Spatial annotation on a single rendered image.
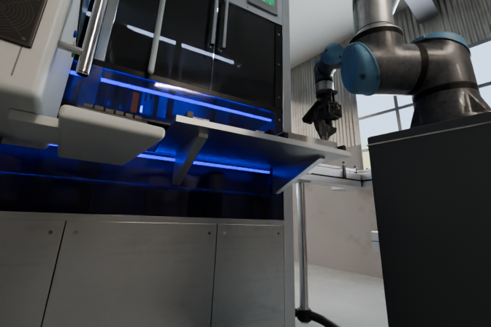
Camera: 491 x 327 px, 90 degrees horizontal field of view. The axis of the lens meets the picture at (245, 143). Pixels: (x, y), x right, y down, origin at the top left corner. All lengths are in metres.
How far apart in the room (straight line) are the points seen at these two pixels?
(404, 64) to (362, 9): 0.17
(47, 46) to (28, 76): 0.07
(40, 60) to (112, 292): 0.78
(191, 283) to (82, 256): 0.40
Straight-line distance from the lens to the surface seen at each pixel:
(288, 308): 1.38
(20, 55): 0.61
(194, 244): 1.11
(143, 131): 0.58
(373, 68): 0.60
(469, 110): 0.64
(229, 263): 1.18
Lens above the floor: 0.61
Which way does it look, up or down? 17 degrees up
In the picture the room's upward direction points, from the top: 2 degrees clockwise
